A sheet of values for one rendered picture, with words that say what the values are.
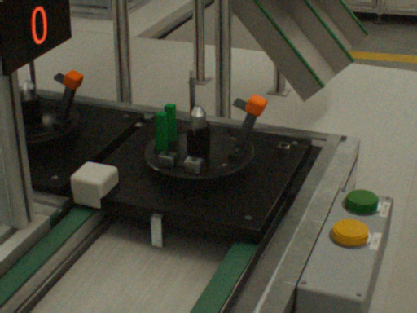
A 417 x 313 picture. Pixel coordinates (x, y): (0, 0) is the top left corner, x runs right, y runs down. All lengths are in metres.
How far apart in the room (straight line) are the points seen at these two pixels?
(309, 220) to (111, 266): 0.23
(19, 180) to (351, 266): 0.37
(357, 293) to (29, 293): 0.34
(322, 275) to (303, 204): 0.14
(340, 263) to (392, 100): 0.71
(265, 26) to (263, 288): 0.46
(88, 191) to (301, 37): 0.47
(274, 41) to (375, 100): 0.42
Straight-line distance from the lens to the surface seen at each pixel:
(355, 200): 0.85
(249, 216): 0.81
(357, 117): 1.33
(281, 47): 1.05
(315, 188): 0.89
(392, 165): 1.18
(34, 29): 0.71
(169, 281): 0.80
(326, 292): 0.72
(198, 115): 0.88
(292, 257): 0.76
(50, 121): 1.01
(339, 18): 1.30
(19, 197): 0.81
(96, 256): 0.85
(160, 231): 0.82
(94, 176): 0.86
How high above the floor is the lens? 1.40
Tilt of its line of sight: 24 degrees down
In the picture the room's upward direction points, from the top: 1 degrees counter-clockwise
